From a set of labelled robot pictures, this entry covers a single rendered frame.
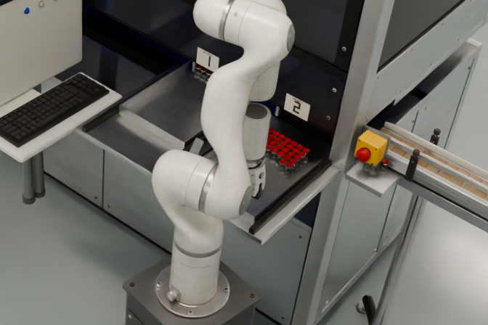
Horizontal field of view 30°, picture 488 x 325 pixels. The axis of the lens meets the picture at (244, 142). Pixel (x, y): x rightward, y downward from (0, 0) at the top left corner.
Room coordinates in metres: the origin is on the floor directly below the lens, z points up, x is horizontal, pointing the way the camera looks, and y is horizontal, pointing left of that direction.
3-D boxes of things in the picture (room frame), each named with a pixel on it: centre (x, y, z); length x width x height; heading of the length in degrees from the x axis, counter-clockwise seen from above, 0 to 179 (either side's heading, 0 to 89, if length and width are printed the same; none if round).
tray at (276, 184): (2.01, -0.04, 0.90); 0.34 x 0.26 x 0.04; 148
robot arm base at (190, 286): (1.56, 0.08, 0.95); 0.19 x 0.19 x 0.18
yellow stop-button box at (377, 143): (2.08, -0.37, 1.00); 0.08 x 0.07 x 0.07; 149
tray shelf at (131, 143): (2.13, 0.09, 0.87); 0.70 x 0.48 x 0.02; 59
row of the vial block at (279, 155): (2.09, -0.08, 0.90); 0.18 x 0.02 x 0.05; 58
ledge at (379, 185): (2.10, -0.40, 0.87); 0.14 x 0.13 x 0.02; 149
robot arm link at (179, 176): (1.57, 0.11, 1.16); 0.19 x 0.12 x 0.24; 72
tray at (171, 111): (2.28, 0.20, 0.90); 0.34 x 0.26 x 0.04; 149
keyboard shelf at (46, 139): (2.28, 0.65, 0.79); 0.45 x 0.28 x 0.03; 148
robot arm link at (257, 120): (1.84, -0.01, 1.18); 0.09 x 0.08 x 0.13; 72
